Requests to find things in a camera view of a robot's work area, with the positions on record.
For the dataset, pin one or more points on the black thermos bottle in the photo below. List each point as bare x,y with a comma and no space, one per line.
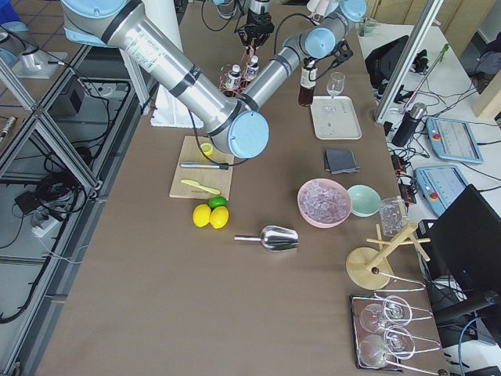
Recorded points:
409,123

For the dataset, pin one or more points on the tea bottle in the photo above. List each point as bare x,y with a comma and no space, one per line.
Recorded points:
307,83
232,83
251,69

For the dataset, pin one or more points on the cream serving tray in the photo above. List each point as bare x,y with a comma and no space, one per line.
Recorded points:
335,118

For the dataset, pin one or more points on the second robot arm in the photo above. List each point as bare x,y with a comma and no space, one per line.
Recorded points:
229,10

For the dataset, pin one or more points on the wooden cup tree stand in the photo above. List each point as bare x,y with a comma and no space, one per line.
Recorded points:
369,267

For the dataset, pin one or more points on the glass tumbler on stand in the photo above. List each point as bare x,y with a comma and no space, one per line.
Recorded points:
392,215

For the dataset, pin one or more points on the green bowl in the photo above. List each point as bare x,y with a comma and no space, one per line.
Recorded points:
365,201

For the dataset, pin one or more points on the wooden cutting board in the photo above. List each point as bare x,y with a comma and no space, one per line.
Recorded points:
215,178

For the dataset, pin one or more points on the metal ice scoop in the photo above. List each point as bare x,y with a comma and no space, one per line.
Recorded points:
274,238

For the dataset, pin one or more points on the black tray with glasses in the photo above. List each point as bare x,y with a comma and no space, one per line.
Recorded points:
423,345

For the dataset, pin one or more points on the copper wire bottle basket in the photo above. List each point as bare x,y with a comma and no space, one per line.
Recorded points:
226,68

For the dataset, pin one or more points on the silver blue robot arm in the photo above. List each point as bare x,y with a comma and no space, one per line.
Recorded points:
234,124

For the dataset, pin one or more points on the steel muddler black tip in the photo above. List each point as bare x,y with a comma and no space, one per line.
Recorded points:
196,165

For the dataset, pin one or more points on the white cup rack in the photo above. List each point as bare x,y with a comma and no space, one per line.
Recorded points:
321,8

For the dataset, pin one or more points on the black bag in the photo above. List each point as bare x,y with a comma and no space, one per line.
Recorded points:
381,62

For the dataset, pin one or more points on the tea bottle front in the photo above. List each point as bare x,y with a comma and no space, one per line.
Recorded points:
307,83

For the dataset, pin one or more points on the pink bowl with ice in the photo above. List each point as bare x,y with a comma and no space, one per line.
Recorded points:
323,203

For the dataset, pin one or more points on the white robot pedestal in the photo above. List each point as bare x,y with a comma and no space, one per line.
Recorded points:
167,110

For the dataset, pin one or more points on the grey folded cloth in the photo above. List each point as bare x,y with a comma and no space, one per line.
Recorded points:
340,161

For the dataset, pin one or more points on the yellow plastic knife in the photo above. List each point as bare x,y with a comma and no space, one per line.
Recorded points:
195,184

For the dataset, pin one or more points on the tea bottle middle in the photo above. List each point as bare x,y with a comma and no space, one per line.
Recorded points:
232,83

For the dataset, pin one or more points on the clear wine glass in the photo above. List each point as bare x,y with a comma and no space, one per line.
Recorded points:
335,85

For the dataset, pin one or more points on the tea bottle back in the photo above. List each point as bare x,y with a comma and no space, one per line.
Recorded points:
251,69

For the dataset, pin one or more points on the aluminium frame post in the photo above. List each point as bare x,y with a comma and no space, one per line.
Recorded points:
417,35

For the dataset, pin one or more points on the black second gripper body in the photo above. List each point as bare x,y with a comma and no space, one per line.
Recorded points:
260,19

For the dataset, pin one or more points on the green lime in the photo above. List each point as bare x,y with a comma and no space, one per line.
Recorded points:
216,202

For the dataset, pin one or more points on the yellow lemon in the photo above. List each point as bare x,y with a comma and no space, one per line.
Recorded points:
201,215
219,217

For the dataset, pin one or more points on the black monitor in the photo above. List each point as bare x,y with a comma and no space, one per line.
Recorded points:
465,244

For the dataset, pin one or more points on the lemon half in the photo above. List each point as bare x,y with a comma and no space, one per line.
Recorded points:
207,149

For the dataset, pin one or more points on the blue teach pendant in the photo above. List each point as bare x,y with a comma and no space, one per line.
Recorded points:
440,185
452,140

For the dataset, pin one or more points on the upturned wine glass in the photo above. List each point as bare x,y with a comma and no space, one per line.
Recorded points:
378,316
378,351

